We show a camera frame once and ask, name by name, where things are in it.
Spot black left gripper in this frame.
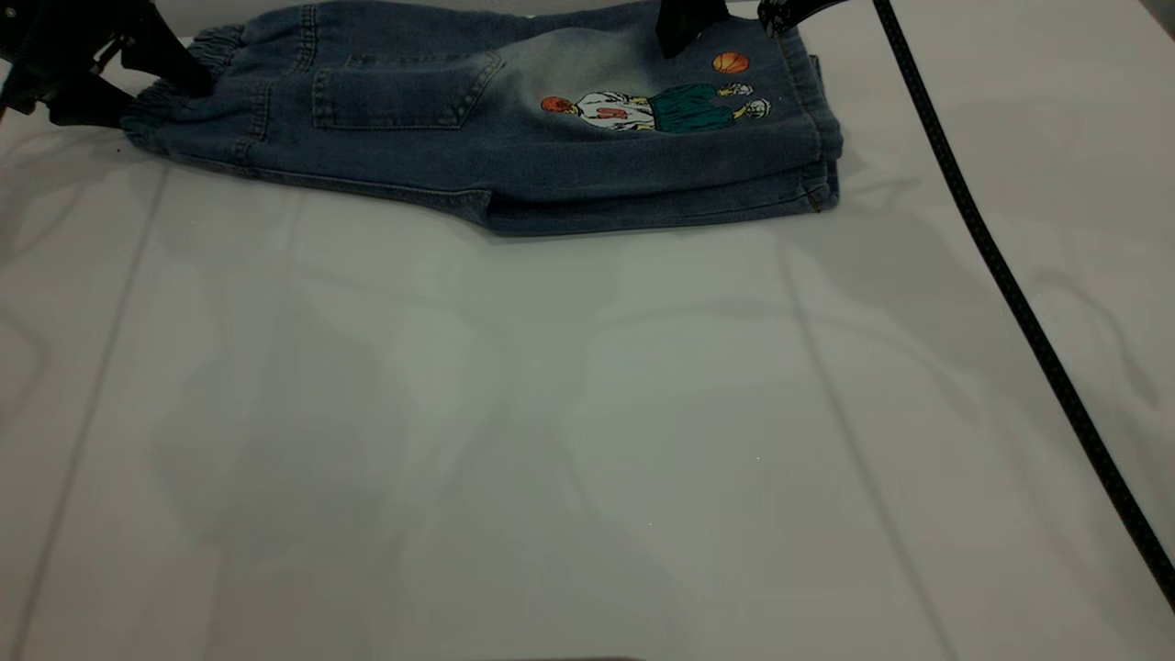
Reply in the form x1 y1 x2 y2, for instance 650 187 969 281
0 0 218 129

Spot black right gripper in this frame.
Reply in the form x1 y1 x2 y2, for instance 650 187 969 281
655 0 850 62

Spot blue denim pants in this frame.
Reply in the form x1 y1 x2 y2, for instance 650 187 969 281
119 0 844 238

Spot black braided cable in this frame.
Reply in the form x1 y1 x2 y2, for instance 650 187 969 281
870 0 1175 611

